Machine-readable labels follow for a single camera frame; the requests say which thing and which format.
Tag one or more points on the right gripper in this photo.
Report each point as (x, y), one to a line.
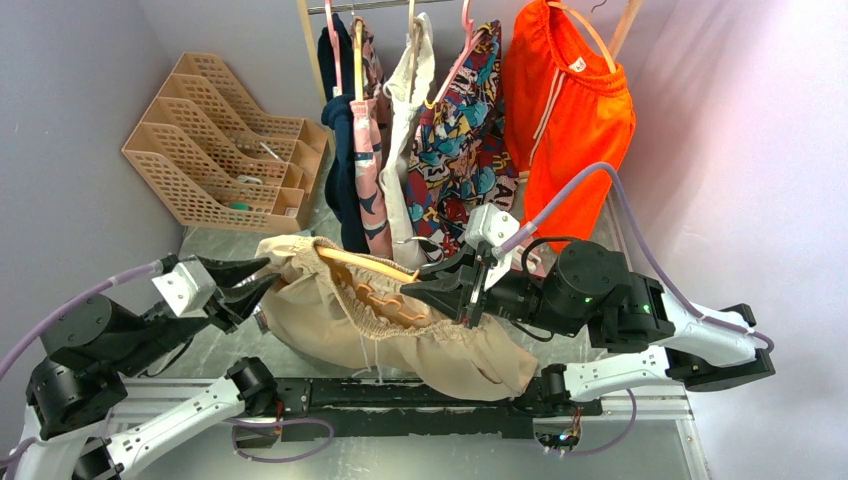
(449, 296)

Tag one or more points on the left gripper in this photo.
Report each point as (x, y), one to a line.
(230, 303)

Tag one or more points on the beige shorts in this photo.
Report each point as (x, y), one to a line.
(352, 317)

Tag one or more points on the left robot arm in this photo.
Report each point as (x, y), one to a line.
(116, 330)

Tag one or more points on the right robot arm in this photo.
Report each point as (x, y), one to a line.
(650, 337)

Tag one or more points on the colourful cartoon print shorts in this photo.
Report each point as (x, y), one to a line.
(459, 159)

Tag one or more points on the navy blue shorts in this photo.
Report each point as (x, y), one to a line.
(340, 187)

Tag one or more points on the pink patterned shorts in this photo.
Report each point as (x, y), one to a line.
(371, 130)

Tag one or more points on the white shorts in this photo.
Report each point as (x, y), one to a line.
(406, 88)

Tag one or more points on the orange shorts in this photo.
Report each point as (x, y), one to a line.
(564, 110)

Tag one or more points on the pink hanger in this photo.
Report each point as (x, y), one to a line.
(472, 38)

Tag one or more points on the yellow hanger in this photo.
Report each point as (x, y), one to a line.
(359, 70)

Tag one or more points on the beige plastic file organizer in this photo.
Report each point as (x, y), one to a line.
(216, 159)

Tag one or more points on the wooden clothes rack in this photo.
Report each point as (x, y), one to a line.
(567, 106)

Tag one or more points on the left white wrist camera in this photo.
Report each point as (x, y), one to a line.
(187, 288)

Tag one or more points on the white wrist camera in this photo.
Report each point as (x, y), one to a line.
(187, 288)
(488, 224)

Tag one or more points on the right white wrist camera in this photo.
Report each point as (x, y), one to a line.
(488, 224)

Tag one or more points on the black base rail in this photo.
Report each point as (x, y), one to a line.
(306, 409)

